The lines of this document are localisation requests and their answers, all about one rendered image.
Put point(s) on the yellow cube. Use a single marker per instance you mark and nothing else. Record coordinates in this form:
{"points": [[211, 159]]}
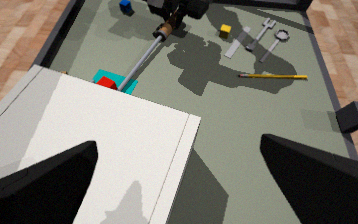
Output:
{"points": [[224, 31]]}

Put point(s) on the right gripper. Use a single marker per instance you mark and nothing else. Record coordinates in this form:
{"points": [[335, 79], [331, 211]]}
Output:
{"points": [[193, 8]]}

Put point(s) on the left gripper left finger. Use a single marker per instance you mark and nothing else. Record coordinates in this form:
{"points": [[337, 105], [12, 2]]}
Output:
{"points": [[50, 191]]}

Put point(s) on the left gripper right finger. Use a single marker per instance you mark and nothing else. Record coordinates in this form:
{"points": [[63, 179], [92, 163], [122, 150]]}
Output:
{"points": [[321, 187]]}

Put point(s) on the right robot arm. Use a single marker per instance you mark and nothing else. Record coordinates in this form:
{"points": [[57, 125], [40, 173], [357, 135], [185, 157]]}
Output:
{"points": [[162, 7]]}

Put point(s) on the red block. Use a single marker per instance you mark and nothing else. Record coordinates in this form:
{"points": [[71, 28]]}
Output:
{"points": [[104, 81]]}

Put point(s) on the small blue cube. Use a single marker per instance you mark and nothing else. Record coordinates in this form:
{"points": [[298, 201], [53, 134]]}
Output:
{"points": [[125, 6]]}

